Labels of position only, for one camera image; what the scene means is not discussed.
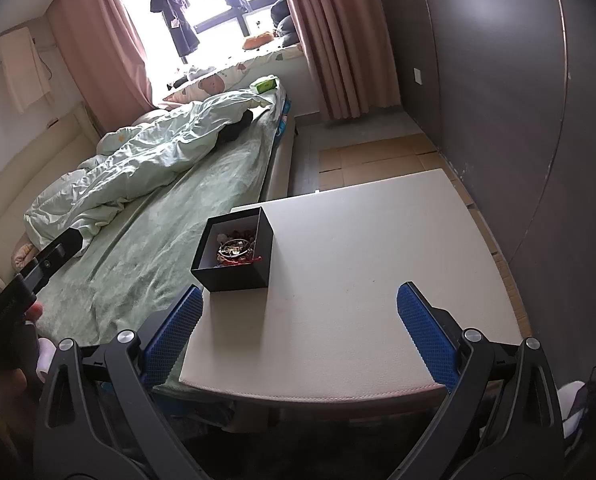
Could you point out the green tissue box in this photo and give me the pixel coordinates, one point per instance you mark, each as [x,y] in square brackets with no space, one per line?
[265,85]

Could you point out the orange plush toy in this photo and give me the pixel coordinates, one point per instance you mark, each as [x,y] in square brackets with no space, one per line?
[258,41]

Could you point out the light green quilt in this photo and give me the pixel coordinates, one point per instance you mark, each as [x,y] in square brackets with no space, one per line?
[143,160]

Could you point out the pink curtain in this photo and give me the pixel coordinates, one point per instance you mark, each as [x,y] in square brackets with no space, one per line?
[338,35]
[108,50]

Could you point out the dark cushion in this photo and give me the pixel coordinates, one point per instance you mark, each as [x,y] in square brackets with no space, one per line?
[284,22]

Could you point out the cream hanging towel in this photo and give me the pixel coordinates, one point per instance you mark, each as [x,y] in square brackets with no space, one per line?
[23,70]

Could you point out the dark hanging jacket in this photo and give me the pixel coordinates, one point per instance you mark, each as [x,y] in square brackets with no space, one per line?
[175,5]

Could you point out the printed windowsill cushion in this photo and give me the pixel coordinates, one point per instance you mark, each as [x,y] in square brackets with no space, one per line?
[263,62]

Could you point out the person's left hand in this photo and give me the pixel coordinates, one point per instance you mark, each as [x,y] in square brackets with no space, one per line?
[34,312]

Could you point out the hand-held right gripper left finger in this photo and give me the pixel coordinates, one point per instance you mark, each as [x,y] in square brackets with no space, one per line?
[175,335]

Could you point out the black garment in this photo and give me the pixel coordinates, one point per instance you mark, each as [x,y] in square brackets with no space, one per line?
[235,127]

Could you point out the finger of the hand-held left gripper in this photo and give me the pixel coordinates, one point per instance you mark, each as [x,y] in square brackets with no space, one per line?
[53,255]

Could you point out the white wall socket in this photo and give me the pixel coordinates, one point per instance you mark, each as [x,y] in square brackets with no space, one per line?
[418,76]

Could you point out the beige padded headboard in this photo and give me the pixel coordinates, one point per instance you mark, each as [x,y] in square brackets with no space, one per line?
[28,170]

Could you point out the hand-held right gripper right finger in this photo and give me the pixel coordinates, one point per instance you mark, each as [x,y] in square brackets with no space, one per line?
[425,332]

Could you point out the bed with green sheet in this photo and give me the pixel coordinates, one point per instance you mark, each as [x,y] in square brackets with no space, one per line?
[178,200]

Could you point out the bear print pillow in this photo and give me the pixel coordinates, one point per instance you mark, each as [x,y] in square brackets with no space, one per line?
[203,87]

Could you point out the thin silver hoop bangle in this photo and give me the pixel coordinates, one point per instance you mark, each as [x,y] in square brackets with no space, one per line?
[238,243]

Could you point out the pink printed pillow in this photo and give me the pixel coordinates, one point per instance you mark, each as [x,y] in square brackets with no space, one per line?
[25,257]

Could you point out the black square box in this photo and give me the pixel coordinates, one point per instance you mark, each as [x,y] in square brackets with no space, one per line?
[248,275]

